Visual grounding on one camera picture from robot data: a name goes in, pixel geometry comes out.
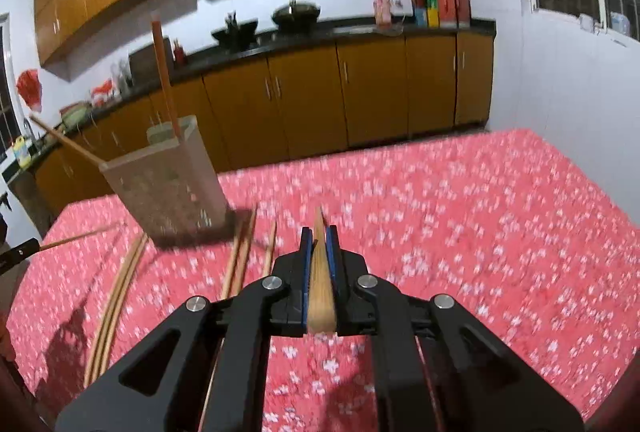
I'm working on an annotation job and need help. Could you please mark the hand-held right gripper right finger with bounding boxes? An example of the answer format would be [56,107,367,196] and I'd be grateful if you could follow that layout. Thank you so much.
[325,225,586,432]

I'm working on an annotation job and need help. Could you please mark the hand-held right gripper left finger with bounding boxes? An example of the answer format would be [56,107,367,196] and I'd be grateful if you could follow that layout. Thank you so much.
[55,227,314,432]

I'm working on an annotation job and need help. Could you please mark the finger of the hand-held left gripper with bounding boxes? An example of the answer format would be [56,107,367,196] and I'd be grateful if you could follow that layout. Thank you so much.
[0,237,41,275]

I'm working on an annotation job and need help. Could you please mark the beige perforated utensil holder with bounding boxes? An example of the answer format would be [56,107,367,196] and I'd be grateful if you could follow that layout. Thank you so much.
[99,114,236,243]

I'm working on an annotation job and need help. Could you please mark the red floral tablecloth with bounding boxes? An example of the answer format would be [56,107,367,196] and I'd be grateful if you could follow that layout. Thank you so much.
[5,128,640,432]

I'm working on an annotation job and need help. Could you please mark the green bowl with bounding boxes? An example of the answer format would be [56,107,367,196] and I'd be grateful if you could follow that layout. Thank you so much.
[59,102,91,126]

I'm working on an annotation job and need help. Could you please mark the hanging red plastic bag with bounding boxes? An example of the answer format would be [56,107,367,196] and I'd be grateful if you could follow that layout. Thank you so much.
[15,68,44,109]

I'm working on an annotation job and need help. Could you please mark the wooden base cabinets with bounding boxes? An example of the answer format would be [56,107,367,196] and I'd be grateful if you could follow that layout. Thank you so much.
[32,31,496,213]

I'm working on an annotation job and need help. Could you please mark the small red plastic bag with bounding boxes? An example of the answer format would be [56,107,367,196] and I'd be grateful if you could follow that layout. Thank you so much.
[91,79,119,106]

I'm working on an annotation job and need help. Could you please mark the dark cutting board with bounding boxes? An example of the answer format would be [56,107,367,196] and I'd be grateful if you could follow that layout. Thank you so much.
[128,43,174,84]

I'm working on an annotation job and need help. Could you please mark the black wok with lid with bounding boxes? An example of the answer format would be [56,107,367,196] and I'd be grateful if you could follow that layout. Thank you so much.
[271,0,321,32]

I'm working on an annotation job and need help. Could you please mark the pink bottle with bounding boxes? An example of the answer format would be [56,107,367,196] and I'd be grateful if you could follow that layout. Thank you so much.
[373,0,394,28]

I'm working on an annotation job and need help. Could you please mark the yellow green carton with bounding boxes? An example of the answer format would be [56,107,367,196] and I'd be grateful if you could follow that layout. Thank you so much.
[412,0,441,28]

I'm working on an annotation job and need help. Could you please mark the black wok with handle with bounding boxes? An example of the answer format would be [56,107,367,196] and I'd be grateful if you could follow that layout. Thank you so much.
[211,11,260,49]

